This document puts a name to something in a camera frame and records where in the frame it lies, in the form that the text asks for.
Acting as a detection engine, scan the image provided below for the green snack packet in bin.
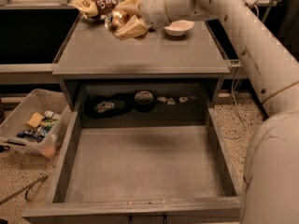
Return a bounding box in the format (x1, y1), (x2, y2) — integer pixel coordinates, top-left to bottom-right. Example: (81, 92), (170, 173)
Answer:
(40, 110), (61, 131)

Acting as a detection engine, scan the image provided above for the white bowl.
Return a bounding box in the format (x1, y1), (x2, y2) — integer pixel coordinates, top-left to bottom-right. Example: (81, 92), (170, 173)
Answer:
(164, 20), (194, 36)

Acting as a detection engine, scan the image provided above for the yellow sponge in bin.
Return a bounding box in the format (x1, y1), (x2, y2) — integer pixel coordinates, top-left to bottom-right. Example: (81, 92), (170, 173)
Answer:
(26, 112), (44, 128)

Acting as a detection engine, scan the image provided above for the white cable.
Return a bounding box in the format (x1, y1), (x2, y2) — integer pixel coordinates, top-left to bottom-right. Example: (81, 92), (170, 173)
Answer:
(221, 68), (247, 140)

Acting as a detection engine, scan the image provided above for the black drawer handle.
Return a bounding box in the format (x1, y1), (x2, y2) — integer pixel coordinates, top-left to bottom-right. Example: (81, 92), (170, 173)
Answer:
(128, 216), (167, 224)

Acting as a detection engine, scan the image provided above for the grey cabinet counter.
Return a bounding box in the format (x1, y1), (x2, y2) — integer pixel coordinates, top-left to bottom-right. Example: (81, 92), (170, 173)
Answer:
(53, 18), (231, 77)

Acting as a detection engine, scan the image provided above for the metal rod on floor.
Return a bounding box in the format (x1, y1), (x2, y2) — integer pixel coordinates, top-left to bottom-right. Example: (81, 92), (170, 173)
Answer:
(0, 175), (48, 205)

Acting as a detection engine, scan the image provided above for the blue snack wrapper in bin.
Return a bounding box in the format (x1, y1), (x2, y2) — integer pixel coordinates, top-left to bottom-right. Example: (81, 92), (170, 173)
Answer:
(16, 127), (48, 143)

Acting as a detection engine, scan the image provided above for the clear plastic bin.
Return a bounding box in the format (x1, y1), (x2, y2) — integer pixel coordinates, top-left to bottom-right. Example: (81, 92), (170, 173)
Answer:
(0, 89), (71, 159)

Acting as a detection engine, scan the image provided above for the grey open top drawer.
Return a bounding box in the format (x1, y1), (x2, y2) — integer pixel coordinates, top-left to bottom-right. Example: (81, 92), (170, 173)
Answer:
(22, 82), (240, 224)

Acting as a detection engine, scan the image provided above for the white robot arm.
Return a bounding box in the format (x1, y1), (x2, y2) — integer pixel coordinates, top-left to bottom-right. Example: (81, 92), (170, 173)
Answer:
(115, 0), (299, 224)

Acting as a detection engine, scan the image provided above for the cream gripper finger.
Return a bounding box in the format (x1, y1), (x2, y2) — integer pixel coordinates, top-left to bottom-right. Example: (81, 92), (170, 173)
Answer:
(113, 15), (150, 40)
(114, 0), (142, 16)

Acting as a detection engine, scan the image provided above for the brown chip bag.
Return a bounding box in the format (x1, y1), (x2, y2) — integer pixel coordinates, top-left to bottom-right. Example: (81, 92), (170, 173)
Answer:
(71, 0), (121, 21)

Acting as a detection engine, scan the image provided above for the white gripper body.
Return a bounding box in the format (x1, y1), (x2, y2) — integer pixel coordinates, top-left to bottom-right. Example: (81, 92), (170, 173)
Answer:
(139, 0), (170, 30)

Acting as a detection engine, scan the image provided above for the crushed orange soda can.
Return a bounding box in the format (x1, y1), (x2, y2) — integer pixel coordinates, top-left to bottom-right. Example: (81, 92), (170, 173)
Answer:
(105, 10), (131, 33)

